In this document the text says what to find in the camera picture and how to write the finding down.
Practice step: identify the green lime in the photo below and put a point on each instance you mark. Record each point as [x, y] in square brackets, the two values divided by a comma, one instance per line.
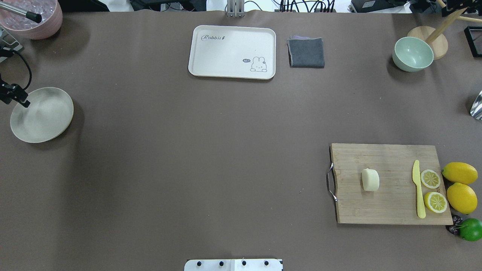
[471, 229]

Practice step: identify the yellow plastic knife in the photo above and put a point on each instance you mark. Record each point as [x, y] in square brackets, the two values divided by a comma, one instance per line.
[416, 179]

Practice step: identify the upper lemon half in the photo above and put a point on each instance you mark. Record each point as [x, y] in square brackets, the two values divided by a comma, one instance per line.
[430, 179]

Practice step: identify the steel muddler black tip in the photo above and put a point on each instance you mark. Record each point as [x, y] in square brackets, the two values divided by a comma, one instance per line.
[37, 18]

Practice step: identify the wooden cutting board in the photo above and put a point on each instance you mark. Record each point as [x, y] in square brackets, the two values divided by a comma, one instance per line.
[395, 201]

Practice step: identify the cream rabbit tray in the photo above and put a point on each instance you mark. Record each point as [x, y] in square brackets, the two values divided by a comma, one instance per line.
[233, 52]

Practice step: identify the lemon half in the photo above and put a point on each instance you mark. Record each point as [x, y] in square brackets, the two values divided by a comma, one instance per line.
[430, 179]
[435, 202]

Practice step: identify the shiny metal object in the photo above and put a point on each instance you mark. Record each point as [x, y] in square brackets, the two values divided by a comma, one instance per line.
[476, 108]

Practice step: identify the beige round plate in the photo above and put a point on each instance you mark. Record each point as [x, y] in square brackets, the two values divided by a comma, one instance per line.
[49, 114]

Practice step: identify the wooden stand with rod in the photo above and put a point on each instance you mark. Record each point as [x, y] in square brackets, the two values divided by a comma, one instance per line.
[435, 37]

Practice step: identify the dark purple grapes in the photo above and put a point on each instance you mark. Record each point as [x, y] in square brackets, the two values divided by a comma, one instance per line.
[455, 227]

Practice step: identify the black frame box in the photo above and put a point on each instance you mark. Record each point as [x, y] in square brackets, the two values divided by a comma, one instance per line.
[473, 35]

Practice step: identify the grey folded cloth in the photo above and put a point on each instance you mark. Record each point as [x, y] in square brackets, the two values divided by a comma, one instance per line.
[306, 52]

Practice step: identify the lower whole lemon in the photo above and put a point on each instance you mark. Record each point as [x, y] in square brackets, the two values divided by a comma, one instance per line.
[462, 198]

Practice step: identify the lower lemon half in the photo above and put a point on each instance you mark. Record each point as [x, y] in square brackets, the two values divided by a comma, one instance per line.
[435, 202]

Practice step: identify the upper whole lemon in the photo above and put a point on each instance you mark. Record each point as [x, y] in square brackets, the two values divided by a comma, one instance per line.
[460, 172]

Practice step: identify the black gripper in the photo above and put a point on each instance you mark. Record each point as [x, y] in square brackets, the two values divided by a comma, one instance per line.
[14, 93]

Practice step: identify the brown table mat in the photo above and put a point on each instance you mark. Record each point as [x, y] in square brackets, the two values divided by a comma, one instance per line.
[160, 166]

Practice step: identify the green bowl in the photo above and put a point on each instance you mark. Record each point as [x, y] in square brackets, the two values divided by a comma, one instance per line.
[412, 54]

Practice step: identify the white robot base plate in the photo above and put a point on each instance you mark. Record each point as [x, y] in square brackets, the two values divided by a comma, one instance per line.
[234, 265]

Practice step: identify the whole lemon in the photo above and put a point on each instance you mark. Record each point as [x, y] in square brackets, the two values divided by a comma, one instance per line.
[462, 198]
[460, 172]

